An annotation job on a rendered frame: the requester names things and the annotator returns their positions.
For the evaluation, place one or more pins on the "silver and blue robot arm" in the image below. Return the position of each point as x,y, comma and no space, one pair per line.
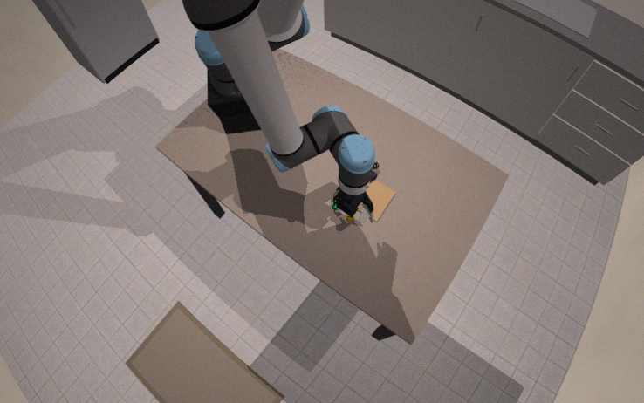
240,40

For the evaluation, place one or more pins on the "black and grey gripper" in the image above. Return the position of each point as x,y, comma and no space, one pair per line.
349,204

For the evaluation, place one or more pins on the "tan mat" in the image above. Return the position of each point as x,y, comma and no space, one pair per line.
380,195

